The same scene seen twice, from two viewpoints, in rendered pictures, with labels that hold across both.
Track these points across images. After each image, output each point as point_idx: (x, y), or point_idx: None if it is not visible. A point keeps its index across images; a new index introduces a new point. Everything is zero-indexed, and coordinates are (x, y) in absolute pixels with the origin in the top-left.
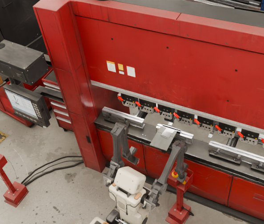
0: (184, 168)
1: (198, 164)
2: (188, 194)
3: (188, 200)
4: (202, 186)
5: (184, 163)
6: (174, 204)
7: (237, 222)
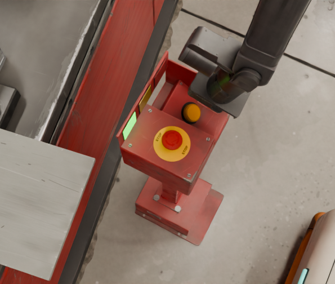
0: (229, 37)
1: (98, 45)
2: (104, 172)
3: (117, 176)
4: (121, 94)
5: (201, 36)
6: (155, 213)
7: (175, 39)
